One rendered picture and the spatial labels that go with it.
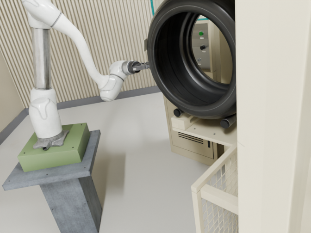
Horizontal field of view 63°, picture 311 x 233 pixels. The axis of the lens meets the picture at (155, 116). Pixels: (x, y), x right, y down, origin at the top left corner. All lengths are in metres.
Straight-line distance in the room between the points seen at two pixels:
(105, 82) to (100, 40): 2.60
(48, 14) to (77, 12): 2.64
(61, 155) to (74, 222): 0.57
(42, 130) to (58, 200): 0.50
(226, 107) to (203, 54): 0.96
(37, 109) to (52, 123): 0.11
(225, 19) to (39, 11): 0.95
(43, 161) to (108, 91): 0.56
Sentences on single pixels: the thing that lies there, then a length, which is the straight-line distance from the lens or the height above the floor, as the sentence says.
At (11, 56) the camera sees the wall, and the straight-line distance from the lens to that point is 4.55.
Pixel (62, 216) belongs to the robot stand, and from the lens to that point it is 1.94.
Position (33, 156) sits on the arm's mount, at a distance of 1.64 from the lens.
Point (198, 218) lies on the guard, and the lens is 0.79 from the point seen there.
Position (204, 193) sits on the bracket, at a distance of 0.72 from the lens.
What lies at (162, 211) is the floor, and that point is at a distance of 2.05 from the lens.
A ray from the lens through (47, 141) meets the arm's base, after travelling 1.65.
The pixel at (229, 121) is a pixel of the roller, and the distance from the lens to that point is 1.19.
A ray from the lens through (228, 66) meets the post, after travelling 1.51.
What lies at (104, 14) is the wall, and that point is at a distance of 4.10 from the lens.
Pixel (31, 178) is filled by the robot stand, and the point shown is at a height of 0.65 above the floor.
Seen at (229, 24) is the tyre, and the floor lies 1.34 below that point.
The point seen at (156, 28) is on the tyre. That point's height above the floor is 1.34.
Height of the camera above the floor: 1.47
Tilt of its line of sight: 25 degrees down
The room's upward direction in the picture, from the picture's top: 10 degrees counter-clockwise
